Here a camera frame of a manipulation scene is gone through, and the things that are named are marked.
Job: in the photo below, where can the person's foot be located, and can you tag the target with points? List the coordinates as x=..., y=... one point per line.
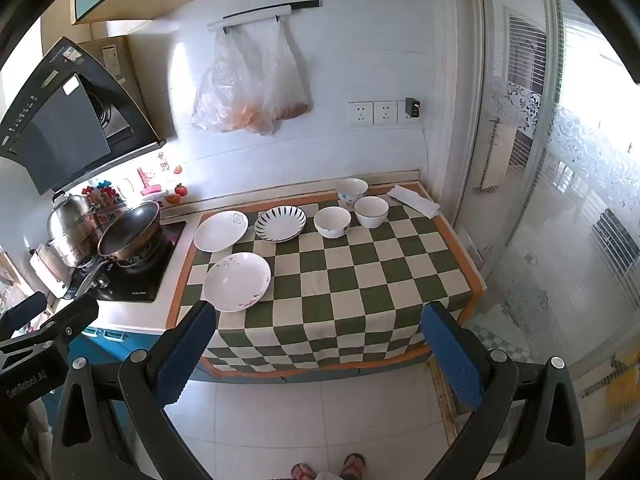
x=302, y=471
x=353, y=465

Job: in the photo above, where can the person's right foot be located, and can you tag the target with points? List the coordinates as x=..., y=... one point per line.
x=353, y=465

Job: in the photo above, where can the frosted glass sliding door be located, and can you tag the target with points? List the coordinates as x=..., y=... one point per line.
x=575, y=210

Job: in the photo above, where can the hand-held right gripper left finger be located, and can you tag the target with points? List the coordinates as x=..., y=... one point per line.
x=184, y=355

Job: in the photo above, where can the white hanging rod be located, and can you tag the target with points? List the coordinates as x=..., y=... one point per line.
x=250, y=16

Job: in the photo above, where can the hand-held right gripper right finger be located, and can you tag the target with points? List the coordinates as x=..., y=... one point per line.
x=450, y=360

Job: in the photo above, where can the dark frying wok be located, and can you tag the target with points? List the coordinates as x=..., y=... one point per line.
x=130, y=230

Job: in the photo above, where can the red fruit magnet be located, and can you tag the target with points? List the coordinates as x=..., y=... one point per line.
x=181, y=190

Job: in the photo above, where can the green white checkered tablecloth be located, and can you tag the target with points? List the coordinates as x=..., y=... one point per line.
x=350, y=280

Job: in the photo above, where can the black plug adapter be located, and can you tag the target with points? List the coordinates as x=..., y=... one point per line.
x=413, y=107

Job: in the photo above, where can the small clear plastic bag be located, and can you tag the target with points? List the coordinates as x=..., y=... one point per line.
x=287, y=85

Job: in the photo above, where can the white wall socket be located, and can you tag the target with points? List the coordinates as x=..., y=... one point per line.
x=385, y=113
x=401, y=115
x=360, y=114

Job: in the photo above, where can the white bowl with floral print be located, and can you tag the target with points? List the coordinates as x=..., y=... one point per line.
x=332, y=221

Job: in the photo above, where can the blue base cabinet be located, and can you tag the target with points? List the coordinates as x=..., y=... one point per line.
x=107, y=338

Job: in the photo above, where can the folded white cloth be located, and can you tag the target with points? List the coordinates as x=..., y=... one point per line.
x=415, y=200

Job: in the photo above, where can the black range hood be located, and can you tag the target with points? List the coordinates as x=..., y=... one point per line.
x=65, y=130

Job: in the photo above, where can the black gas stove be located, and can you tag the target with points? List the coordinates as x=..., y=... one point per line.
x=145, y=280

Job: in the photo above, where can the white floral plate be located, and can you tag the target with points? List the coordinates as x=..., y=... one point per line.
x=221, y=231
x=237, y=281

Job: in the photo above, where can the black wall rail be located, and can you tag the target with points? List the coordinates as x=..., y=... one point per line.
x=307, y=5

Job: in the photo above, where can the colourful clips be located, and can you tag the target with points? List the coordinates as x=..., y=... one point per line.
x=102, y=195

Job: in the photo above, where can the white plate with black stripes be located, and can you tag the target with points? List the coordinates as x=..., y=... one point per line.
x=280, y=223

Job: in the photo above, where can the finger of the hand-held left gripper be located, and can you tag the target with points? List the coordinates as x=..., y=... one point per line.
x=24, y=311
x=75, y=318

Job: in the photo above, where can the large clear plastic bag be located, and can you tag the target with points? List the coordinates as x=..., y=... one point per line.
x=227, y=90

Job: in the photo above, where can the person's left foot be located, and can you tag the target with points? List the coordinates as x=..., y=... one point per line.
x=302, y=471

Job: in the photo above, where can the white bowl with blue print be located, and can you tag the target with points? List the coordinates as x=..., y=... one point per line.
x=352, y=189

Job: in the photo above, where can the stainless steel steamer pot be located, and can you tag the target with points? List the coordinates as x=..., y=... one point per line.
x=70, y=220

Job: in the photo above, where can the plain white bowl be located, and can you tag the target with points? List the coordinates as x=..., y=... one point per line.
x=371, y=211

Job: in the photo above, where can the orange slice magnet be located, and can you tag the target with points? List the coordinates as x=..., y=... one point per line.
x=172, y=198

